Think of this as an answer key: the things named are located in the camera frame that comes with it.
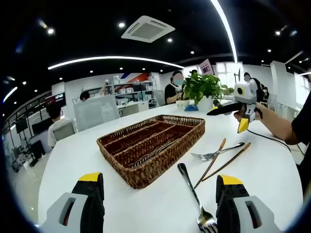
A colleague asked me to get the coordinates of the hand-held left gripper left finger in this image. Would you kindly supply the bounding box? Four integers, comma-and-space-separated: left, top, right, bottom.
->
40, 172, 105, 233

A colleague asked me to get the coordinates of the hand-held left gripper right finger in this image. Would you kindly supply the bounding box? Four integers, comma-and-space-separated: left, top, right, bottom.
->
215, 174, 280, 233

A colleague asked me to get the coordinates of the steel fork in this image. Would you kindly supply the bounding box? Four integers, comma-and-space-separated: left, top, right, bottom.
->
190, 142, 245, 162
177, 163, 218, 233

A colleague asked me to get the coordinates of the wicker tray with storage slots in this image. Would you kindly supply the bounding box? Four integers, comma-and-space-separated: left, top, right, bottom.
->
96, 115, 206, 190

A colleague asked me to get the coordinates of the white storage shelf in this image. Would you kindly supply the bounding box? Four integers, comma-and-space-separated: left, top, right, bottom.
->
106, 75, 158, 109

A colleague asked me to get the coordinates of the person's right hand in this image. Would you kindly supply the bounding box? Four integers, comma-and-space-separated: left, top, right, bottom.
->
233, 103, 267, 121

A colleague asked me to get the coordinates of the grey curved object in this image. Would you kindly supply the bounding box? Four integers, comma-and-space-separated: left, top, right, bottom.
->
212, 99, 230, 110

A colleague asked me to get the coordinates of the white plant pot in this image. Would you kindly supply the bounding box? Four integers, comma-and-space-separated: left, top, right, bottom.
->
195, 97, 214, 112

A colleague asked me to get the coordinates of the green leafy plant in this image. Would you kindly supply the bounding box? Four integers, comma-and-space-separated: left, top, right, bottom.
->
182, 71, 235, 105

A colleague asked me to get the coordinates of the purple poster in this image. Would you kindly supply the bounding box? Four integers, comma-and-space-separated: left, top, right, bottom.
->
199, 58, 216, 76

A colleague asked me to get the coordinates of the black monitor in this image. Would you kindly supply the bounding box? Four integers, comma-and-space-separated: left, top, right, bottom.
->
31, 120, 51, 135

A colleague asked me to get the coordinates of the white mesh office chair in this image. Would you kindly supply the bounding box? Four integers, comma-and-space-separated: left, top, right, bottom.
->
73, 96, 120, 133

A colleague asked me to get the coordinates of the ceiling air conditioner unit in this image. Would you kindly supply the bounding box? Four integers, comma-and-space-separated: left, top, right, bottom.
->
121, 16, 176, 44

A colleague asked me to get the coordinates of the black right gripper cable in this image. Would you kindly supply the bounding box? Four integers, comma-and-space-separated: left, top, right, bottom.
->
247, 128, 306, 156

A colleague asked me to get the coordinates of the red wall screen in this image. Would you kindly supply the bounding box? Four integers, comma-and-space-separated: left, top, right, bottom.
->
45, 92, 67, 111

